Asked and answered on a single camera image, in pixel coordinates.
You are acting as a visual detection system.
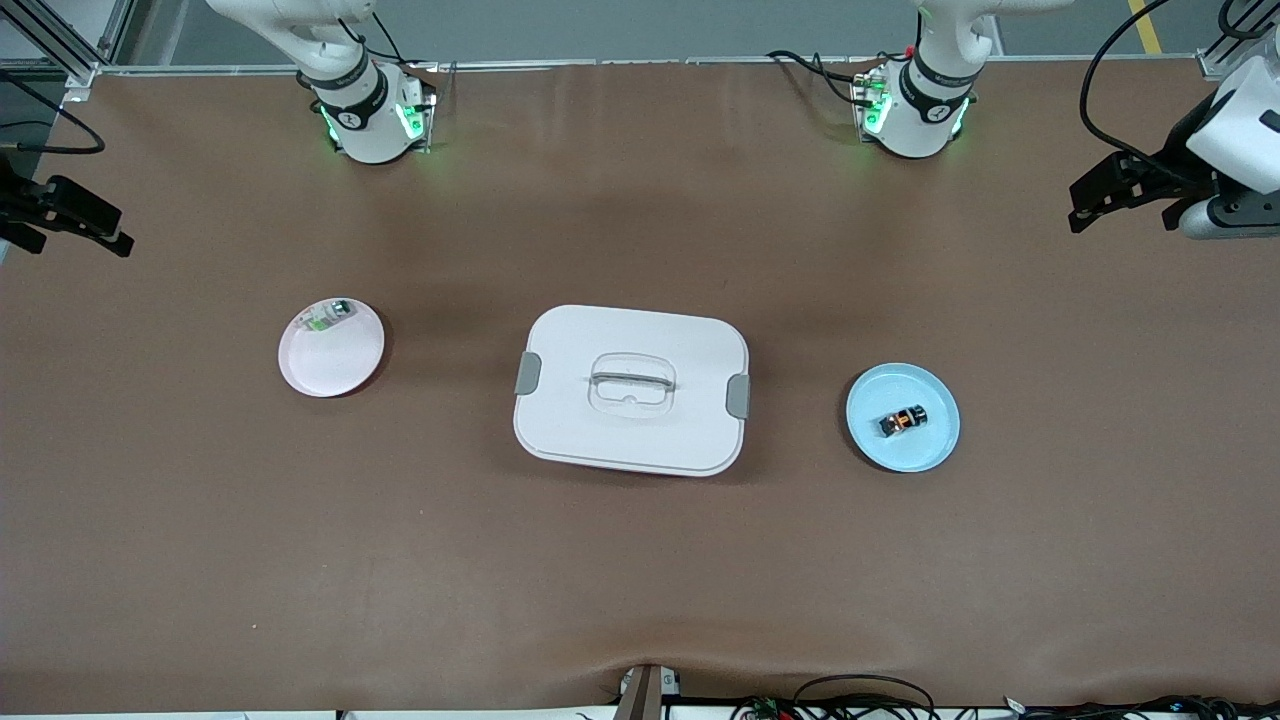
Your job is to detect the black floor cable bundle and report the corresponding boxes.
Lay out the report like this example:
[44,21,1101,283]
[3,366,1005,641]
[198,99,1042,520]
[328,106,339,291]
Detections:
[1000,694,1280,720]

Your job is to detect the light blue round plate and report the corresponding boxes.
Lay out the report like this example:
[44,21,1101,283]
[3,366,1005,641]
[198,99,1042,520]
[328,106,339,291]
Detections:
[846,363,961,473]

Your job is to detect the aluminium extrusion frame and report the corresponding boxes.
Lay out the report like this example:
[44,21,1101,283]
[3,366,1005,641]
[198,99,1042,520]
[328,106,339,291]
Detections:
[0,0,138,93]
[1195,0,1280,83]

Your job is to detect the green white switch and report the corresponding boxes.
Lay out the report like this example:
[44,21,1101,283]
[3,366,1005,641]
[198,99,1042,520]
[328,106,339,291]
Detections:
[302,298,357,334]

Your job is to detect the white storage box grey latches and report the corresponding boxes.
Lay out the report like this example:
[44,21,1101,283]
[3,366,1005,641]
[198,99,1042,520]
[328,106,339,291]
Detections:
[513,304,751,478]

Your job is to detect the black looped cable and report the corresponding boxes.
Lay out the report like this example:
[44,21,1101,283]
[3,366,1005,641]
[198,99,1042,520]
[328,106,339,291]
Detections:
[793,674,938,720]

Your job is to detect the aluminium table edge rail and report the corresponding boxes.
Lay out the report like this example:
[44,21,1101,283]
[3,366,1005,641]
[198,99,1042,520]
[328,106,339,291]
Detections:
[100,57,1201,77]

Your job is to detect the pink round plate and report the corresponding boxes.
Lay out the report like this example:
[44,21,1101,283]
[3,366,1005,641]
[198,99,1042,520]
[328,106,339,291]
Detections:
[278,297,386,399]

